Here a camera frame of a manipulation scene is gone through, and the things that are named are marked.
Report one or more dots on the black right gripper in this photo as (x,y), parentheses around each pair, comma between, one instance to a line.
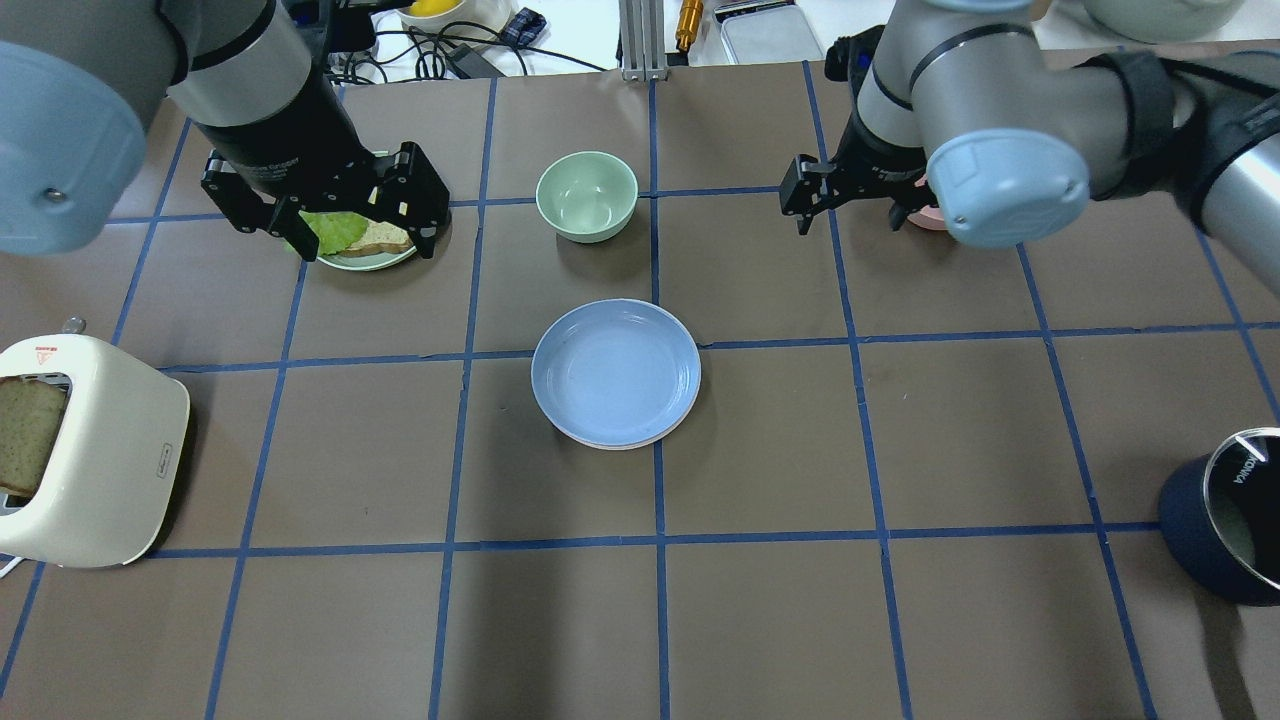
(874,163)

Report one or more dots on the green plate with food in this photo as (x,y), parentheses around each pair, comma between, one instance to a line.
(375,262)

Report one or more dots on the beige bowl with toys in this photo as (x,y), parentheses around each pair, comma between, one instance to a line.
(466,19)

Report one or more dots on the pink bowl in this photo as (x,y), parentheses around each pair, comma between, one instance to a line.
(930,217)

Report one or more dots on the blue plate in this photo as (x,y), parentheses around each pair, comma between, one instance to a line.
(616,370)

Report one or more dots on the orange metal cylinder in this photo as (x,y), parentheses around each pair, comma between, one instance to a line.
(688,24)

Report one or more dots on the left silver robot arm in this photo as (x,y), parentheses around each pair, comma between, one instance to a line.
(82,83)

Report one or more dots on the dark blue pot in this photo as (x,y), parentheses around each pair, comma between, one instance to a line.
(1219,517)

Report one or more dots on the pink plate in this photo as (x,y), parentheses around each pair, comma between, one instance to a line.
(619,446)

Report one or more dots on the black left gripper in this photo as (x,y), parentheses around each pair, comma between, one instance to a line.
(296,142)

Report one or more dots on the white toaster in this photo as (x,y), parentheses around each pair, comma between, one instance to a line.
(110,472)

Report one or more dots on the steel mixing bowl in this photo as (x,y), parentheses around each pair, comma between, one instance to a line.
(1163,22)

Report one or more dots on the bread slice on plate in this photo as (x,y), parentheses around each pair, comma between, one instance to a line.
(379,238)

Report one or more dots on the toast slice in toaster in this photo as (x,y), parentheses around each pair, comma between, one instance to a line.
(31,413)

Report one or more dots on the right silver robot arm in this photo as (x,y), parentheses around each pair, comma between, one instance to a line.
(953,105)

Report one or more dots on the silver metal tin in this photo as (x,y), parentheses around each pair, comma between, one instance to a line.
(767,32)

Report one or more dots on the green lettuce leaf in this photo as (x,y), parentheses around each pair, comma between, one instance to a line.
(326,233)

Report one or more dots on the green bowl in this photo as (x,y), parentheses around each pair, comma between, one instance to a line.
(587,196)

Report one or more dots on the aluminium frame post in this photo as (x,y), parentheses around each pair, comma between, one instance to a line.
(642,41)

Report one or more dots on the yellow toy fruit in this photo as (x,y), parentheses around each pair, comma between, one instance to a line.
(431,8)

